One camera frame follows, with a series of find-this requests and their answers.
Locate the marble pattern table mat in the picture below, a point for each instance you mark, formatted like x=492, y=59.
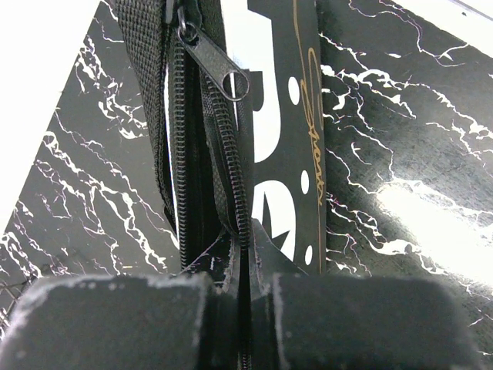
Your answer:
x=408, y=119

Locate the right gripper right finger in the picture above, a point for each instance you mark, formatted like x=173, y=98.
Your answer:
x=303, y=321

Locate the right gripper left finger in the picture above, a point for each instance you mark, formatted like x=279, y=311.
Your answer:
x=145, y=321

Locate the black racket bag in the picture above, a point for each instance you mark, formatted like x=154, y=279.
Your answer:
x=232, y=96

